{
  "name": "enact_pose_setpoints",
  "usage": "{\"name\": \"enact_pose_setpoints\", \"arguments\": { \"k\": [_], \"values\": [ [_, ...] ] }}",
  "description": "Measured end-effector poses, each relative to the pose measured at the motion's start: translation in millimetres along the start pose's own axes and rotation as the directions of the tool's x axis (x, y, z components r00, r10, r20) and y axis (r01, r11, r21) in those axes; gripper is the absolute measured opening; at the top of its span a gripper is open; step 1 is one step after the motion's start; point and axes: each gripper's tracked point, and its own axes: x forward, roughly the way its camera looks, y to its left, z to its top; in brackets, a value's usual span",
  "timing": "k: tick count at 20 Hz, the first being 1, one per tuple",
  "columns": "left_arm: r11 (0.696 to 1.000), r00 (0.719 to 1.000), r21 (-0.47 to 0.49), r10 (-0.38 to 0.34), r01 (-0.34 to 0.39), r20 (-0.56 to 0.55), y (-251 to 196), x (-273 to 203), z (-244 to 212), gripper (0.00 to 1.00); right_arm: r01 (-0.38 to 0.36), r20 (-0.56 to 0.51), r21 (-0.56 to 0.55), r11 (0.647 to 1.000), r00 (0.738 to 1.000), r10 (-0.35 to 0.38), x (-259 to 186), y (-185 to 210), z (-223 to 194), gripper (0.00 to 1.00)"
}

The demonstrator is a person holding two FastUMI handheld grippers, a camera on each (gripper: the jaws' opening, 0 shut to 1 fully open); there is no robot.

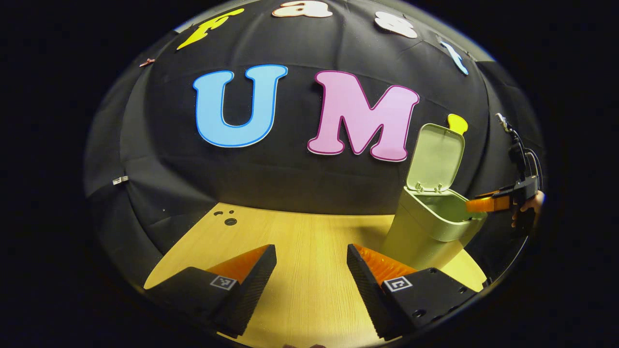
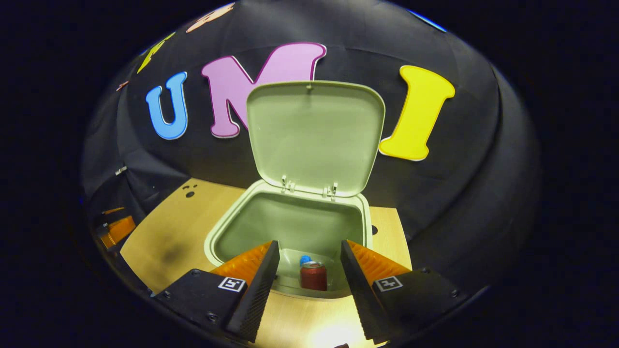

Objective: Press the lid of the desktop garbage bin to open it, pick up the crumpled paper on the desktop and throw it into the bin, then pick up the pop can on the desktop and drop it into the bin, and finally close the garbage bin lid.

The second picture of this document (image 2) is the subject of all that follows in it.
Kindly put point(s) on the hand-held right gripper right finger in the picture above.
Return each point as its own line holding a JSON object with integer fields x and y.
{"x": 360, "y": 295}

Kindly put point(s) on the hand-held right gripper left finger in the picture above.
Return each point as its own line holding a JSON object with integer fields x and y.
{"x": 258, "y": 290}

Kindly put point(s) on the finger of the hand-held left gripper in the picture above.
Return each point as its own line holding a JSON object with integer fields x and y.
{"x": 118, "y": 232}
{"x": 113, "y": 211}

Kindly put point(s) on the red pop can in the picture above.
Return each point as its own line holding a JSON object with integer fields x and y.
{"x": 313, "y": 278}

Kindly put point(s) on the blue paper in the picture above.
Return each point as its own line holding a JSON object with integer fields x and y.
{"x": 304, "y": 260}

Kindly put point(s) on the green desktop garbage bin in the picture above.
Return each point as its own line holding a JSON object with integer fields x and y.
{"x": 314, "y": 140}

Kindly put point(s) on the wooden desktop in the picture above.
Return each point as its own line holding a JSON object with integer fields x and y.
{"x": 169, "y": 232}

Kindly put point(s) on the white cloth clip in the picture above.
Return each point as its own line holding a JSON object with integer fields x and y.
{"x": 121, "y": 170}

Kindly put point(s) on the copper cloth clip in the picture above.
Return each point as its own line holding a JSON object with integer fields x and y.
{"x": 122, "y": 85}

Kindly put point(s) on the black backdrop cloth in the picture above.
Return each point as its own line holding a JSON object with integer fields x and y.
{"x": 459, "y": 193}

